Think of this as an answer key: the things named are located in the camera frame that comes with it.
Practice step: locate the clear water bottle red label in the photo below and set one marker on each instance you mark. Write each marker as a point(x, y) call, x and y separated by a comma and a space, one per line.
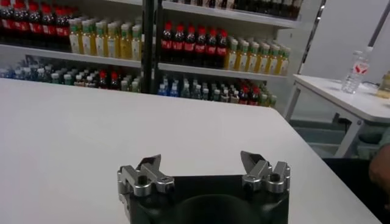
point(355, 76)

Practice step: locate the white side table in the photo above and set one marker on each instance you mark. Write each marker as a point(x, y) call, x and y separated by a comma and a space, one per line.
point(350, 100)

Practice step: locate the grey-blue cloth bundle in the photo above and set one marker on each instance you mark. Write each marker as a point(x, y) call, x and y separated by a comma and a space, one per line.
point(370, 137)

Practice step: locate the yellow drink bottle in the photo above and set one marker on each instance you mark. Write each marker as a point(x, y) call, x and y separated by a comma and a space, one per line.
point(385, 86)

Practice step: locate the small dark bottle grey label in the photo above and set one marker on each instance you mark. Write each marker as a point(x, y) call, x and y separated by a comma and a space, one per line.
point(78, 81)
point(225, 96)
point(234, 98)
point(90, 82)

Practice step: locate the person forearm green sleeve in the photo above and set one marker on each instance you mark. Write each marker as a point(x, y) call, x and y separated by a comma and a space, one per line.
point(386, 138)

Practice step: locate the glass cabinet door black frame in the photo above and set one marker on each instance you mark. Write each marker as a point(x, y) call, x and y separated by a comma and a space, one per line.
point(314, 27)

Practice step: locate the small dark bottle white label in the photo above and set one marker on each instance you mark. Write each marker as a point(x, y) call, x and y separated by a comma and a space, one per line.
point(216, 95)
point(206, 95)
point(55, 78)
point(67, 79)

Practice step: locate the cola bottle red cap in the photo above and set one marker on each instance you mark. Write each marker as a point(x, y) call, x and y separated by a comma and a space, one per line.
point(47, 29)
point(61, 30)
point(201, 48)
point(211, 49)
point(255, 98)
point(189, 46)
point(103, 81)
point(178, 45)
point(5, 22)
point(243, 97)
point(167, 44)
point(19, 25)
point(34, 27)
point(114, 82)
point(222, 50)

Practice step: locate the blue water bottle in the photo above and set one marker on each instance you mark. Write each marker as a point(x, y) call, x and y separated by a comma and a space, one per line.
point(162, 89)
point(174, 90)

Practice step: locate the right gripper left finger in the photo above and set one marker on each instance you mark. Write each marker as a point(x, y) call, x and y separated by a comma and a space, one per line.
point(143, 179)

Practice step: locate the person black trousers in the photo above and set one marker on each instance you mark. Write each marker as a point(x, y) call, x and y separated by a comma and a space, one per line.
point(350, 182)

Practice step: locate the clear greenish water bottle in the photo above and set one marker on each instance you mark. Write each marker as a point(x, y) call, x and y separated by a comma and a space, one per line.
point(185, 91)
point(41, 75)
point(197, 92)

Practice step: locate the white beverage display cabinet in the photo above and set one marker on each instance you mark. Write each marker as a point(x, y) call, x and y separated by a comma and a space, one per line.
point(213, 73)
point(91, 59)

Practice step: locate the person bare hand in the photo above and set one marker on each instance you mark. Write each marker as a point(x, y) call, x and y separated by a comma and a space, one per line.
point(382, 173)

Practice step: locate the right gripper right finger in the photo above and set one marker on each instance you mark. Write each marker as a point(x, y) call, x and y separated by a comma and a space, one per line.
point(259, 173)

